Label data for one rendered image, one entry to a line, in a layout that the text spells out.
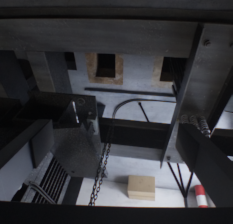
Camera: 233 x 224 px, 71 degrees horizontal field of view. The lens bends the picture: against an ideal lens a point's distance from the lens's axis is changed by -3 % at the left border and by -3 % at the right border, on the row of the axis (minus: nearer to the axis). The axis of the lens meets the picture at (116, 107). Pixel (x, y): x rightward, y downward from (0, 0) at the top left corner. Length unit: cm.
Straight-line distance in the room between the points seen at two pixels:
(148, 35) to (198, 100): 40
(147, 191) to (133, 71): 188
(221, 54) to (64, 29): 65
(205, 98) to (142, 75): 78
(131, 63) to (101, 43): 78
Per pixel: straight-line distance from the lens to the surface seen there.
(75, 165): 101
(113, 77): 160
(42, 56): 89
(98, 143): 117
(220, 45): 78
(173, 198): 328
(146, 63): 150
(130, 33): 72
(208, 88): 87
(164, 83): 161
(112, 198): 315
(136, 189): 283
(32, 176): 88
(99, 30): 74
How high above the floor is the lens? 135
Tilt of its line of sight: 49 degrees down
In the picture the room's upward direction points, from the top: 167 degrees counter-clockwise
